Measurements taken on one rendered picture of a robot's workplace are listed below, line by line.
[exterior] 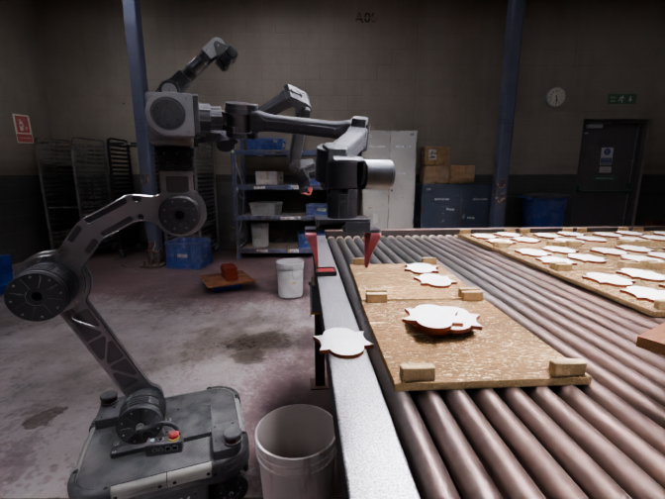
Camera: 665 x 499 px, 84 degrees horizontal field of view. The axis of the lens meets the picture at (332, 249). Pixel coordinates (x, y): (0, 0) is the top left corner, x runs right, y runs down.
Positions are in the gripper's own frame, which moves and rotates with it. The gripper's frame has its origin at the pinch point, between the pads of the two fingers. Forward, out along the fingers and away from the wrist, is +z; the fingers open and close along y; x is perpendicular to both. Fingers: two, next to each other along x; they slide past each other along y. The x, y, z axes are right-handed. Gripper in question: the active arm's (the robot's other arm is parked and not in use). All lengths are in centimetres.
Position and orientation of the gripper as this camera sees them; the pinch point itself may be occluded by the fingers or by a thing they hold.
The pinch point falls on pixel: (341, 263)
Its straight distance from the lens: 73.2
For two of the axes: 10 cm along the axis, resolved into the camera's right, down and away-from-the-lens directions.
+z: 0.0, 9.8, 1.9
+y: -10.0, 0.2, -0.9
